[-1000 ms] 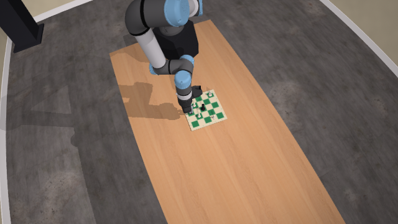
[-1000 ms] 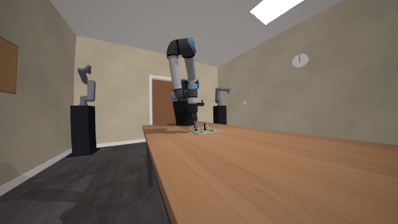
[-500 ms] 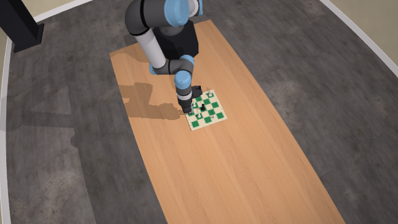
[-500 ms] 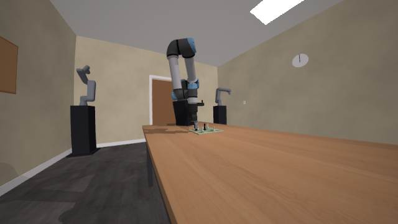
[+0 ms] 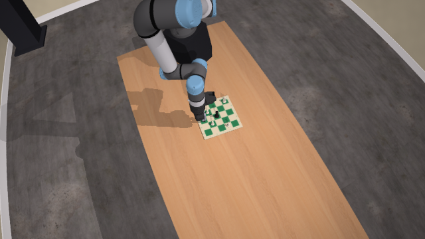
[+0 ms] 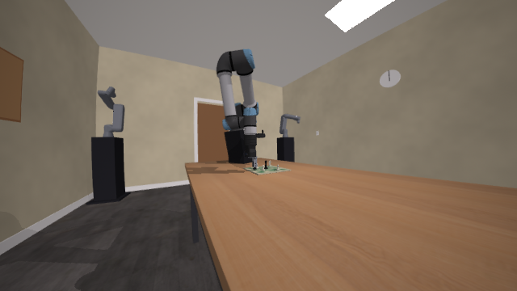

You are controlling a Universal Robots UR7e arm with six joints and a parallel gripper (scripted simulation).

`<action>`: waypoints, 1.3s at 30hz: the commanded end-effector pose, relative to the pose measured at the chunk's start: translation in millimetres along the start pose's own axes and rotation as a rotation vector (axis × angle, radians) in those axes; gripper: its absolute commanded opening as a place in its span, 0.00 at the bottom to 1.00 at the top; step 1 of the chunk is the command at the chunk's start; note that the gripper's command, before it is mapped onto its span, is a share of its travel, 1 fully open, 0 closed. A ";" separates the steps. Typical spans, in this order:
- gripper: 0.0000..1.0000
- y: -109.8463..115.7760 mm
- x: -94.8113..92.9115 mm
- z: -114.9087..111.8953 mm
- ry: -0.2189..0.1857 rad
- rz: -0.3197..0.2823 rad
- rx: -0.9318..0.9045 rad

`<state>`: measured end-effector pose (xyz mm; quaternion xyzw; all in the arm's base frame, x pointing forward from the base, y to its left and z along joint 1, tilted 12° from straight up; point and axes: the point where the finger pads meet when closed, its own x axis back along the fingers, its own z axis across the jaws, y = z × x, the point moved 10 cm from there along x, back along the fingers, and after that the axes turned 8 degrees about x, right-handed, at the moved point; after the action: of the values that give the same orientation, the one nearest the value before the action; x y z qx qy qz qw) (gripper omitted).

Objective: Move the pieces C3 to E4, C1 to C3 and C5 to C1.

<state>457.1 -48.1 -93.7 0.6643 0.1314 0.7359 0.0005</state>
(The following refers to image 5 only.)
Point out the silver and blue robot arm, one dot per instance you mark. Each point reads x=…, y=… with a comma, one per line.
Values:
x=179, y=16

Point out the green and white chessboard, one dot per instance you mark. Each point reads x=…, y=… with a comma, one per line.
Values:
x=226, y=114

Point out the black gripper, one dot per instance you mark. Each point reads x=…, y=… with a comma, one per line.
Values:
x=198, y=108

